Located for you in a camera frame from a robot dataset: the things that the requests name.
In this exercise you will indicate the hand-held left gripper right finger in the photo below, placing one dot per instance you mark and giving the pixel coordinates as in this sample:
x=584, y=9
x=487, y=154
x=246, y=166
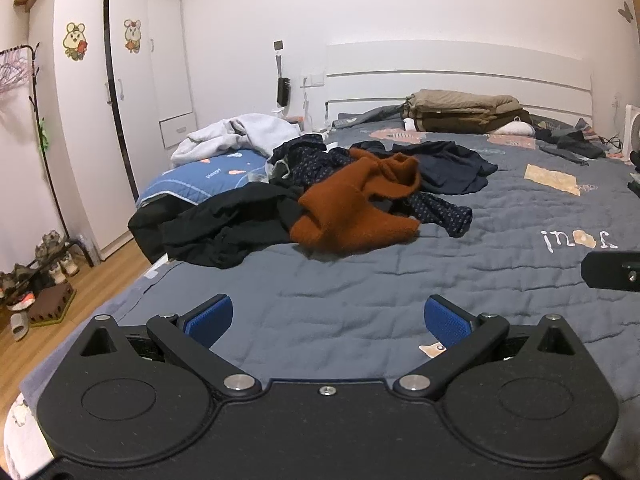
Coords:
x=447, y=322

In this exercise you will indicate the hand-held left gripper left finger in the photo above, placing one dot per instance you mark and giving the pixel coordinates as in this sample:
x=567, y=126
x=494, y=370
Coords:
x=212, y=317

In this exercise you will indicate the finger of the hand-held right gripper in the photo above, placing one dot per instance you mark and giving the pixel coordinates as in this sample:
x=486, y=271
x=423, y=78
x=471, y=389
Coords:
x=610, y=270

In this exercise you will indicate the brown fuzzy sweater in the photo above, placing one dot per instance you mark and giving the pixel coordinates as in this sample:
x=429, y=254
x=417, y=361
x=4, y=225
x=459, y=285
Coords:
x=340, y=205

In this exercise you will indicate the dark grey clothes pile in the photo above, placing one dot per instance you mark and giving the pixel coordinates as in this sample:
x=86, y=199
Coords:
x=570, y=146

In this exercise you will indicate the black garment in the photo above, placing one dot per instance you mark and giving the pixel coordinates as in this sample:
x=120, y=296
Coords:
x=225, y=225

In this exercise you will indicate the bed with grey quilt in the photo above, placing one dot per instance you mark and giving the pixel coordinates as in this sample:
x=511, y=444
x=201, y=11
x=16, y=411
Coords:
x=350, y=280

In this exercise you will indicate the navy dotted shirt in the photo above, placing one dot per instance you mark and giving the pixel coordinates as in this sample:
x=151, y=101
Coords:
x=440, y=212

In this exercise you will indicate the black shoe rack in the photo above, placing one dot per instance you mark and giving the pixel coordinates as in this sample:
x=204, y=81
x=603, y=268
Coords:
x=89, y=255

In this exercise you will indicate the blue printed pillow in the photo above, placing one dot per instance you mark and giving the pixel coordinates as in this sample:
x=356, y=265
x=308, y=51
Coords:
x=210, y=175

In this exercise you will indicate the dark navy garment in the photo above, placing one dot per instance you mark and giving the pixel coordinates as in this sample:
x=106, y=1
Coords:
x=450, y=170

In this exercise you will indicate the brown box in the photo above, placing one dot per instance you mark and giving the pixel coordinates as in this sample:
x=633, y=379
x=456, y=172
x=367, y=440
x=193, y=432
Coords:
x=50, y=305

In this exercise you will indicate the white plush cloth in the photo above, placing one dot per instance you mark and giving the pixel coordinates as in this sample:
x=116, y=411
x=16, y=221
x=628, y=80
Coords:
x=515, y=128

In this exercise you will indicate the row of shoes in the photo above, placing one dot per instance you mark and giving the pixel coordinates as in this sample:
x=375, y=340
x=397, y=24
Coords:
x=50, y=242

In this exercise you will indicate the white hoodie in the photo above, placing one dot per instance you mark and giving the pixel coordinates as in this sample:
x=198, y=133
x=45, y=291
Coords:
x=265, y=132

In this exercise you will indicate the grey slipper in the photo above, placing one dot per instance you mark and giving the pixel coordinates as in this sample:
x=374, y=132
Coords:
x=19, y=327

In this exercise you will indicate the olive folded blanket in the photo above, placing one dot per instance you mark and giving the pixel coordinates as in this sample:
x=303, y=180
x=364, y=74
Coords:
x=470, y=122

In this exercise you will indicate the white wardrobe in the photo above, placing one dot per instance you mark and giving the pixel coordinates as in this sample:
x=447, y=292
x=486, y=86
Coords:
x=75, y=160

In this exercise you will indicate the grey pillow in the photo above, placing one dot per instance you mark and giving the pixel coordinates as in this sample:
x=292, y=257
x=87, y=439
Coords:
x=370, y=115

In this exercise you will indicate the green hanging toy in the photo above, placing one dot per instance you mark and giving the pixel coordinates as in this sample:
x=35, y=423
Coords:
x=45, y=132

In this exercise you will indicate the white headboard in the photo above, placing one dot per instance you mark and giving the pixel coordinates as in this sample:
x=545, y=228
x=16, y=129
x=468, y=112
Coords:
x=450, y=65

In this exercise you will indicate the white bear sticker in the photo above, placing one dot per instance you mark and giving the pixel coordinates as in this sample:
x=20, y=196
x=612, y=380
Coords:
x=132, y=35

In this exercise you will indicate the black coat rack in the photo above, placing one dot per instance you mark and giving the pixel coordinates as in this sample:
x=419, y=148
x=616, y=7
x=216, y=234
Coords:
x=36, y=75

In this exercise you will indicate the yellow bear sticker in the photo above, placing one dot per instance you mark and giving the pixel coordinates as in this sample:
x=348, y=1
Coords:
x=75, y=41

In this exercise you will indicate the bunch of pink hangers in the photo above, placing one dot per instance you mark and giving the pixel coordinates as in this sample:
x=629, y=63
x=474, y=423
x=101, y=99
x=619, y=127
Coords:
x=12, y=72

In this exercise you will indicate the butterfly wall sticker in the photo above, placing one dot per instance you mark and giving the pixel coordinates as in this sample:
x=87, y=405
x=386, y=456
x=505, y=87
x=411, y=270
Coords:
x=625, y=11

